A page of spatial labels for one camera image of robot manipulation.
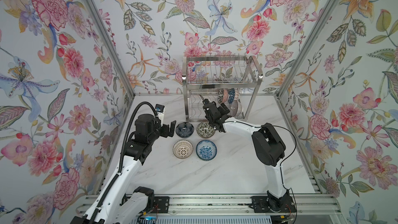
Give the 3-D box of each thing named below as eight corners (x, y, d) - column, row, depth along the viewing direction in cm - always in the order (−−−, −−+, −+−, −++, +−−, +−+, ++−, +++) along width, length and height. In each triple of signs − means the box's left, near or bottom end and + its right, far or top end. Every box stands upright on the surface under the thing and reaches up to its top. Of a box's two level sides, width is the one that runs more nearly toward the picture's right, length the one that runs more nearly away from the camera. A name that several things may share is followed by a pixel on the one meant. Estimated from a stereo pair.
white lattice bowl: (172, 158, 89) (172, 156, 86) (174, 142, 96) (173, 139, 93) (192, 158, 89) (192, 156, 86) (193, 142, 96) (193, 139, 93)
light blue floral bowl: (196, 162, 88) (196, 158, 84) (196, 143, 95) (196, 139, 91) (216, 162, 88) (217, 158, 84) (215, 143, 95) (216, 139, 91)
